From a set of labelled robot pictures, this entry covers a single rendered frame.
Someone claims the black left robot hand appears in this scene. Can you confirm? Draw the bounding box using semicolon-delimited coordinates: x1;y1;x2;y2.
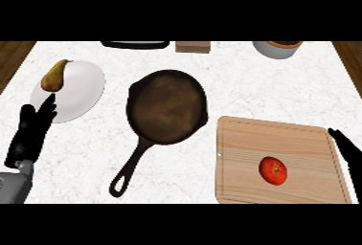
3;93;59;170

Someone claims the black rimmed tray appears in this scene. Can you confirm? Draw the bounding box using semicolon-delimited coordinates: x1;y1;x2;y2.
99;40;171;51

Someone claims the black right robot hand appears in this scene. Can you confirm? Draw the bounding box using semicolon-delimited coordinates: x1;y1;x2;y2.
327;127;362;205

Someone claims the pale wooden cutting board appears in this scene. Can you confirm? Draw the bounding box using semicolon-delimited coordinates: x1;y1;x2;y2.
214;115;353;205

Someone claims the dark cast iron pan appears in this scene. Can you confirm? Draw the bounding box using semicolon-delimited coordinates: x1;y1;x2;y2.
108;69;210;199

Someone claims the brown green pear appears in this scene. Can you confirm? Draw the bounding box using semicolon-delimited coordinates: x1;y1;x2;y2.
40;58;75;93

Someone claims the white oval plate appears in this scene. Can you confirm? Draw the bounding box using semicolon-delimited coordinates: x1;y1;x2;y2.
30;59;108;124

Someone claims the grey pot with brown contents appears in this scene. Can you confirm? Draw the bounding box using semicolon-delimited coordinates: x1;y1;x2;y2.
251;40;304;60

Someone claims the brown wooden block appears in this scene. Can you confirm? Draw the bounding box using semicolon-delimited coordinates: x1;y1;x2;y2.
174;40;213;55

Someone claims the red tomato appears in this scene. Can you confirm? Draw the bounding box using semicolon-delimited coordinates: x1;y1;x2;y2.
257;155;288;187

